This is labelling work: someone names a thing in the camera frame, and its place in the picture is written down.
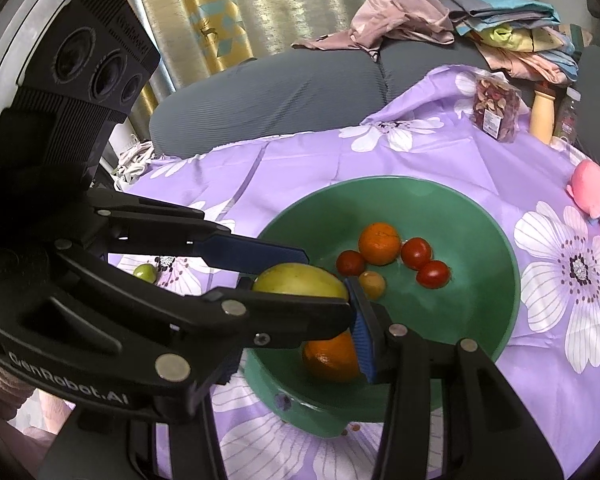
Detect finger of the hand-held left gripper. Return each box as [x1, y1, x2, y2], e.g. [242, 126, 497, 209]
[54, 237, 356, 357]
[82, 188, 311, 275]

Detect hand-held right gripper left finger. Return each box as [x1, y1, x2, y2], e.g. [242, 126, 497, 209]
[36, 352, 243, 480]

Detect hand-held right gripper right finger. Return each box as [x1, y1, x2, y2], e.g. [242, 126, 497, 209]
[344, 276, 564, 480]

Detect orange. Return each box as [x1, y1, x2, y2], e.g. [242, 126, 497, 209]
[302, 332, 363, 383]
[358, 222, 402, 266]

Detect large green tomato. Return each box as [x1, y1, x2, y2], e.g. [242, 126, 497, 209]
[252, 262, 350, 303]

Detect small yellow fruit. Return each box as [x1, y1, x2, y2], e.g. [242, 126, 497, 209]
[357, 270, 387, 299]

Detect red tomato with stem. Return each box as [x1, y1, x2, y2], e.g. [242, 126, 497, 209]
[416, 260, 451, 290]

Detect green plastic bowl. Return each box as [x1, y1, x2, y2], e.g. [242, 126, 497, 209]
[240, 176, 522, 439]

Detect grey sofa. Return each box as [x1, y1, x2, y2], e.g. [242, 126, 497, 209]
[149, 42, 600, 161]

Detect yellow patterned curtain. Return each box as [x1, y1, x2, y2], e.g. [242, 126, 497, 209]
[165, 0, 263, 83]

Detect purple floral tablecloth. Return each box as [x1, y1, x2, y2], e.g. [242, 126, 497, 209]
[107, 63, 600, 480]

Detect person's legs in pink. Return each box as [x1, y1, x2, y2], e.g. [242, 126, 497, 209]
[0, 350, 76, 441]

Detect clear snack bag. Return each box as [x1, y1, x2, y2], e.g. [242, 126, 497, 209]
[471, 72, 523, 144]

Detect pink plush toy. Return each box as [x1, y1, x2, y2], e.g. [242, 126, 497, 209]
[566, 158, 600, 244]

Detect small clear bottle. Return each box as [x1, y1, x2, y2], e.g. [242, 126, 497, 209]
[551, 87, 581, 147]

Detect stack of folded cloths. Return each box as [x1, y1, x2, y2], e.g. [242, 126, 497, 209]
[446, 0, 595, 86]

